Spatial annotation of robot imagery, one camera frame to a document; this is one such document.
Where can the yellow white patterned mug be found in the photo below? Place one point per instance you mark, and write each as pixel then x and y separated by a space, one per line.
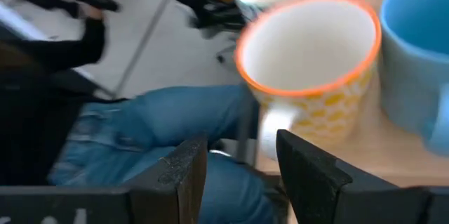
pixel 333 115

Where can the person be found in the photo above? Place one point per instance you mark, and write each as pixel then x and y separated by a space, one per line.
pixel 158 118

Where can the person's hand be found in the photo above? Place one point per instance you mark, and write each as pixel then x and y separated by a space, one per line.
pixel 93 10

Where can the blue faceted mug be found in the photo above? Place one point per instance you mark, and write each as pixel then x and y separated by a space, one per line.
pixel 403 87

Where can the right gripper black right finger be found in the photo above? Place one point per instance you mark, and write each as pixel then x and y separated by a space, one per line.
pixel 315 189

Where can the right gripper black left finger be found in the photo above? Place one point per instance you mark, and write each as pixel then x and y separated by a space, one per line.
pixel 175 189

